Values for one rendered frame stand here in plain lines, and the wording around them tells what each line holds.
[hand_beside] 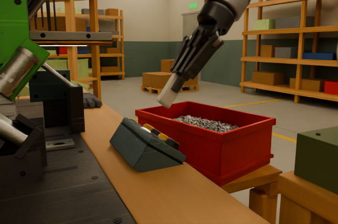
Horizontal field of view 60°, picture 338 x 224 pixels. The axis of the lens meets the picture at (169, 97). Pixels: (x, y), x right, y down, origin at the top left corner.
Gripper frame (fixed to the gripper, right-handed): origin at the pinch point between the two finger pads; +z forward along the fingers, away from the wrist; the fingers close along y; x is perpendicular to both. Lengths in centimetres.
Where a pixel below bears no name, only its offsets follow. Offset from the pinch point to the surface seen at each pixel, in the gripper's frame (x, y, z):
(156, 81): -236, 556, -80
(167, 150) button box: 1.2, -12.9, 10.3
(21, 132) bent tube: 21.0, -6.6, 19.2
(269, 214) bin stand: -38.2, -5.8, 11.8
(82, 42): 18.2, 13.7, 0.7
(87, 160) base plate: 8.8, -4.2, 19.3
